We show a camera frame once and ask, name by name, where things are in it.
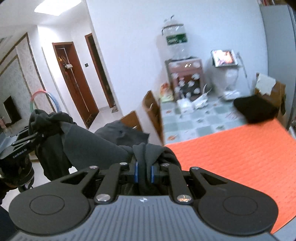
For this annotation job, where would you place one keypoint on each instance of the checkered tablecloth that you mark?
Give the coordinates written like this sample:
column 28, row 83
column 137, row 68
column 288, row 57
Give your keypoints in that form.
column 217, row 116

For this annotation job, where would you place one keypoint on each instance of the black long-sleeve shirt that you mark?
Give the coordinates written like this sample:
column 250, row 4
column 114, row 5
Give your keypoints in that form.
column 63, row 144

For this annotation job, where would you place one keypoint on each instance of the snack bag on table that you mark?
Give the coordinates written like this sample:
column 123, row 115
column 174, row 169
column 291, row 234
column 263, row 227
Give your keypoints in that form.
column 166, row 93

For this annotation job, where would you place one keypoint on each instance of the white power strip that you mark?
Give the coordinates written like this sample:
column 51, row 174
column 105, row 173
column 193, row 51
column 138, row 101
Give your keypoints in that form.
column 200, row 102

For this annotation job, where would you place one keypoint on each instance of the white plastic bag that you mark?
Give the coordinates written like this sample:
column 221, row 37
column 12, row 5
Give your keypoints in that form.
column 226, row 85

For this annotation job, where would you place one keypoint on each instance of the brown wooden door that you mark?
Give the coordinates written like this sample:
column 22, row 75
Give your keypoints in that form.
column 76, row 82

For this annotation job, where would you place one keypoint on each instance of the wall television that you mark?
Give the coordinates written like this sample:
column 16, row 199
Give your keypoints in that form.
column 12, row 110

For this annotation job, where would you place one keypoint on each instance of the middle wooden chair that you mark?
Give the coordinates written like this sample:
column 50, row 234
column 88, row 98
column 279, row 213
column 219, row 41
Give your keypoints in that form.
column 131, row 120

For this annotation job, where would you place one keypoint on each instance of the colourful hula hoop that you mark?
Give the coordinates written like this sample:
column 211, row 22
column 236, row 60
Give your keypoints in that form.
column 45, row 101

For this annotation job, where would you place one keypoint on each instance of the wooden chair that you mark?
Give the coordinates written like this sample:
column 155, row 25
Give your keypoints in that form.
column 152, row 109
column 131, row 120

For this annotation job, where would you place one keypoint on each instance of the folded black garment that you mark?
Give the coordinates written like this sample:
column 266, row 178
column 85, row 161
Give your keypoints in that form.
column 255, row 109

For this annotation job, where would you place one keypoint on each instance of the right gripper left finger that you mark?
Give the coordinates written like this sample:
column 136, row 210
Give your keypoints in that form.
column 117, row 175

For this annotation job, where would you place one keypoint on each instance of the orange patterned table mat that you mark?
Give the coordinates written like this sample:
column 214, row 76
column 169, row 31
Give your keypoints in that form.
column 260, row 156

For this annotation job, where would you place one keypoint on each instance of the dark clothes on chair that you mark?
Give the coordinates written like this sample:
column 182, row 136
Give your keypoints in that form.
column 118, row 133

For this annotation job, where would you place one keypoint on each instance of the tablet on stand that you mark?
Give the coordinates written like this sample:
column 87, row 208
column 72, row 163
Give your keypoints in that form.
column 224, row 58

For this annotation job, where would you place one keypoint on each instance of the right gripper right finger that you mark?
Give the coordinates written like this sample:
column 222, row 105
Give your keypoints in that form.
column 171, row 176

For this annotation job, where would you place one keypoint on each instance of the white tissue box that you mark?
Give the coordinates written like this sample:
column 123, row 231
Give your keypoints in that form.
column 184, row 104

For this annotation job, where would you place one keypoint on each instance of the brown water dispenser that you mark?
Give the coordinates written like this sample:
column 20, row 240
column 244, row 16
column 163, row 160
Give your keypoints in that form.
column 186, row 78

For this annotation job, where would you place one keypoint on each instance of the far wooden chair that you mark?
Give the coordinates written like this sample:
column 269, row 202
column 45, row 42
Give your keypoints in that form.
column 152, row 109

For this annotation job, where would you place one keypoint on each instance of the clear water bottle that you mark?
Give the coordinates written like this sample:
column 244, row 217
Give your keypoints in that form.
column 176, row 39

